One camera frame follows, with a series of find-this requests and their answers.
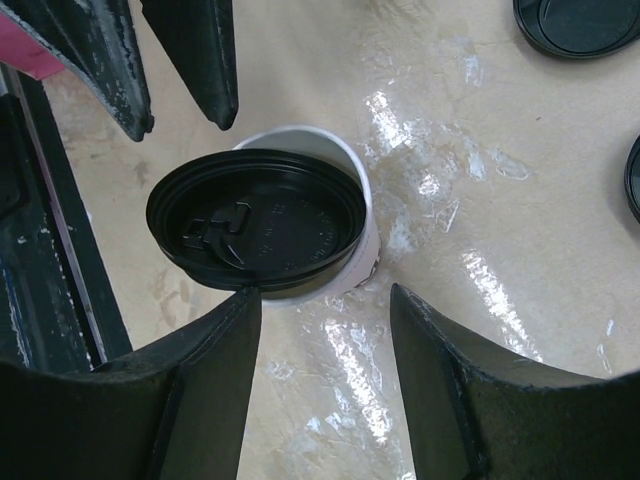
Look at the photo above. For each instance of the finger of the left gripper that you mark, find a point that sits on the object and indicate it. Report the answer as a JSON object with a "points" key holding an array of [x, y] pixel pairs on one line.
{"points": [[198, 37], [95, 40]]}

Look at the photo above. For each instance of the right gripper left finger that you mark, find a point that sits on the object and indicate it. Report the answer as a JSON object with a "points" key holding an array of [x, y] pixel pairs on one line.
{"points": [[174, 409]]}

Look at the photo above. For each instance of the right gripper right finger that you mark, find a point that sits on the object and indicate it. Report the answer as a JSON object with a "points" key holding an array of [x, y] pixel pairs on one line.
{"points": [[477, 410]]}

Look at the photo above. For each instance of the white paper cup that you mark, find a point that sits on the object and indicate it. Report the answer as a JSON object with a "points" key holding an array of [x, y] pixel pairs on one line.
{"points": [[352, 203]]}

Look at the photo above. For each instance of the black cup lid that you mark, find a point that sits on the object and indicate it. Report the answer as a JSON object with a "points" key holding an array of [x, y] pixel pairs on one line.
{"points": [[248, 218], [578, 29], [632, 179]]}

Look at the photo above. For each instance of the brown paper bag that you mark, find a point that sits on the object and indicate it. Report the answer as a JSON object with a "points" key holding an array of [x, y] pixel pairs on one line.
{"points": [[20, 51]]}

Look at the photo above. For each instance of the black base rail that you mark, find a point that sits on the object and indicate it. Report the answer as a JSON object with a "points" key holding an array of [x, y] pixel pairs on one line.
{"points": [[58, 310]]}

